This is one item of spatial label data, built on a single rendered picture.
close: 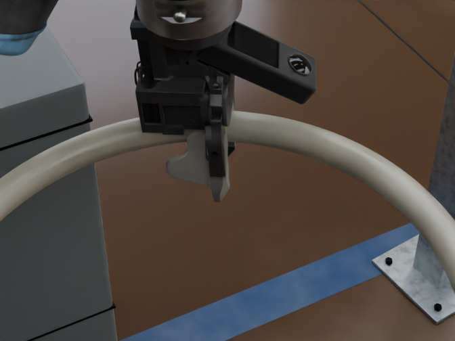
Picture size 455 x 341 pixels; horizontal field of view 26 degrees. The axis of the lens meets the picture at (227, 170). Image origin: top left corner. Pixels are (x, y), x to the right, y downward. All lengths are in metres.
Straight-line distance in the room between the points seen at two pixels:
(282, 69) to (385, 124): 1.58
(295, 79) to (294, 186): 1.39
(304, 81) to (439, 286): 1.24
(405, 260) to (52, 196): 1.03
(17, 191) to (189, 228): 1.28
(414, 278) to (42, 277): 0.95
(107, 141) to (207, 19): 0.18
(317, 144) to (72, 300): 0.62
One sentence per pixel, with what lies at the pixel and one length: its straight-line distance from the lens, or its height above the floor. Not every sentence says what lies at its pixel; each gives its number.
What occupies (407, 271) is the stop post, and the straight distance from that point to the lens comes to 2.10.
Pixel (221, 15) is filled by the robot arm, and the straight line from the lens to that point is 0.82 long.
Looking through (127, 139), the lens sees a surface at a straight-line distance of 0.94.
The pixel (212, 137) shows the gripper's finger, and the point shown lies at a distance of 0.89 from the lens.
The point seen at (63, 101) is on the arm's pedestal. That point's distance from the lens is 1.19.
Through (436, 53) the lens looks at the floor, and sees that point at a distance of 2.71.
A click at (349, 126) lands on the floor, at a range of 2.43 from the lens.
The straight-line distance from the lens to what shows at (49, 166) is 0.92.
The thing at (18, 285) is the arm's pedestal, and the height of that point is 0.55.
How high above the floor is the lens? 1.58
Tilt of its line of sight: 43 degrees down
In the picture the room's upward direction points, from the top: straight up
